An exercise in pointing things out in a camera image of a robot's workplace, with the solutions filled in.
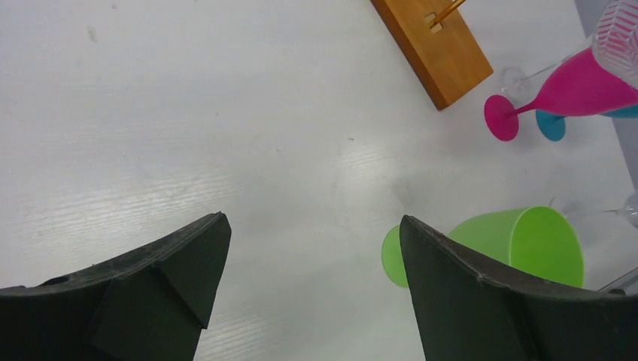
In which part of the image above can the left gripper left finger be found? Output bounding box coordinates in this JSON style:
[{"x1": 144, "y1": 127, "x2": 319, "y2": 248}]
[{"x1": 1, "y1": 212, "x2": 232, "y2": 360}]

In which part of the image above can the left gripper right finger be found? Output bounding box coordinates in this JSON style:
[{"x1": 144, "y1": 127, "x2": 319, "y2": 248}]
[{"x1": 400, "y1": 215, "x2": 637, "y2": 360}]

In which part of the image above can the green plastic wine glass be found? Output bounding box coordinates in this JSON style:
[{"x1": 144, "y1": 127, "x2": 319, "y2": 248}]
[{"x1": 381, "y1": 205, "x2": 585, "y2": 290}]

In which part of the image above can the blue plastic wine glass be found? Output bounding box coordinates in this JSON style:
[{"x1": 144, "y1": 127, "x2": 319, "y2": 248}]
[{"x1": 535, "y1": 105, "x2": 637, "y2": 141}]

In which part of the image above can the pink plastic wine glass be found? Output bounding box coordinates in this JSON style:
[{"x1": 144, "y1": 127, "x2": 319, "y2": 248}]
[{"x1": 484, "y1": 50, "x2": 637, "y2": 141}]

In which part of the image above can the clear tall flute glass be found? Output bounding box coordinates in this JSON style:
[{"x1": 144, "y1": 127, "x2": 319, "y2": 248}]
[{"x1": 500, "y1": 1, "x2": 637, "y2": 102}]

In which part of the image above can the gold wire glass rack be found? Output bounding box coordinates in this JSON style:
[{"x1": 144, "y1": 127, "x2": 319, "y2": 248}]
[{"x1": 371, "y1": 0, "x2": 494, "y2": 111}]

